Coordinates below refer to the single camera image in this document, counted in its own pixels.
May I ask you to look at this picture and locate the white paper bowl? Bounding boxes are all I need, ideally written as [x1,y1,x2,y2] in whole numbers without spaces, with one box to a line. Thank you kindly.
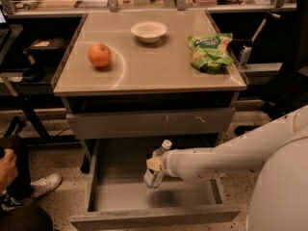
[131,21,167,43]

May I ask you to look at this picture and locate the grey drawer cabinet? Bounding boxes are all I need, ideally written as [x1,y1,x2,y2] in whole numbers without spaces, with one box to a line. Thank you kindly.
[53,10,246,171]

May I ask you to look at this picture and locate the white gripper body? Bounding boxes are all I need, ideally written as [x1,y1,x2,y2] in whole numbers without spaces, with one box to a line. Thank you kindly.
[161,149,178,177]

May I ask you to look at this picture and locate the clear plastic tea bottle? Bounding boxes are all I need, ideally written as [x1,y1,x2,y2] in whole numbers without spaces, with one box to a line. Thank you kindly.
[143,140,172,189]

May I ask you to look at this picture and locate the green snack chip bag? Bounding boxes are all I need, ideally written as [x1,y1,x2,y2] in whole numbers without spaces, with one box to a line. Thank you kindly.
[188,33,233,74]

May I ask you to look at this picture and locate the orange apple fruit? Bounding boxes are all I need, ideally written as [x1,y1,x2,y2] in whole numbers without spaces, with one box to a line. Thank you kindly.
[88,43,112,67]

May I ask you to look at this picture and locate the black box with label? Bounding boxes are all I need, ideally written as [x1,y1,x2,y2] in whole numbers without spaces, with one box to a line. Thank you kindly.
[28,38,67,56]

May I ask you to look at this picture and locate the white sneaker shoe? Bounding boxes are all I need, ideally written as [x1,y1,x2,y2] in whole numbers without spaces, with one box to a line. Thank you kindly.
[30,173,63,200]

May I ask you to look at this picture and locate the closed grey upper drawer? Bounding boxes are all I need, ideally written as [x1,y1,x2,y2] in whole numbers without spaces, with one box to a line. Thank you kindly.
[66,108,235,140]

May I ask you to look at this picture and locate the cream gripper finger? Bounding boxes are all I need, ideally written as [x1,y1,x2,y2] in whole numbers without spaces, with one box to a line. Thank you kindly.
[146,157,162,171]

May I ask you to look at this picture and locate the open grey lower drawer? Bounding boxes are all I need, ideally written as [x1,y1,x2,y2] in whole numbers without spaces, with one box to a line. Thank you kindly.
[71,137,240,231]

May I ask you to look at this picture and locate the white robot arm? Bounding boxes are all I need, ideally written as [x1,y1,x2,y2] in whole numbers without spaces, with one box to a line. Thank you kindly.
[143,106,308,231]

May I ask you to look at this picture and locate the person's hand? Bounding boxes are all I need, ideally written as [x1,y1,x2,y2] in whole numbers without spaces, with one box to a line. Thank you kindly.
[0,148,18,192]

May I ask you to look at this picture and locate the black office chair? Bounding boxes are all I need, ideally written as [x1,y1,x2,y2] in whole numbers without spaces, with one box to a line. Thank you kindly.
[233,0,308,138]

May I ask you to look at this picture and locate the person's dark trouser leg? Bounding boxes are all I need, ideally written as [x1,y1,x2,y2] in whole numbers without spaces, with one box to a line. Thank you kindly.
[0,136,33,210]

